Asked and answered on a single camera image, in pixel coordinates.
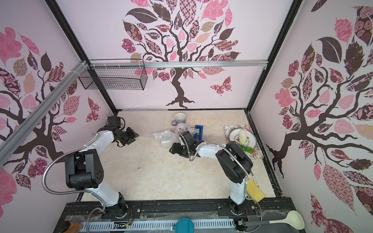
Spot blue tape dispenser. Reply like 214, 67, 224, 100
194, 125, 203, 141

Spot lavender mug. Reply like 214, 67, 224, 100
171, 113, 187, 126

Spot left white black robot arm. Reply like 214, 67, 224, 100
65, 127, 139, 212

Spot white artificial rose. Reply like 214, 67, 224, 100
239, 129, 257, 154

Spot round white plate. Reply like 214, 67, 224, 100
228, 128, 257, 149

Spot floral square placemat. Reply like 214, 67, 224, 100
224, 124, 264, 160

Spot yellow green sponge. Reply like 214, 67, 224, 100
246, 179, 265, 202

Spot teal round lid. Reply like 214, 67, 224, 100
171, 217, 195, 233

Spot left flexible metal conduit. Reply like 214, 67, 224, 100
41, 110, 114, 210

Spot brown jar black lid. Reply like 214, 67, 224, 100
59, 220, 83, 233

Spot cream plastic ladle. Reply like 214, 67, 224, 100
242, 210, 305, 230

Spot black wire basket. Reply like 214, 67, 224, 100
79, 58, 148, 90

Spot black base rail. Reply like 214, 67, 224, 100
53, 198, 297, 233

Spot rear aluminium frame bar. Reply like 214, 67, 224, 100
89, 60, 269, 69

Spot aluminium frame bar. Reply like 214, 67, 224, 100
89, 60, 269, 69
1, 60, 88, 166

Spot silver fork floral handle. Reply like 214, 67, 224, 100
250, 171, 260, 188

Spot white slotted cable duct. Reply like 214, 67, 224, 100
80, 218, 235, 233

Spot left aluminium frame bar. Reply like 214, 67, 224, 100
1, 60, 88, 166

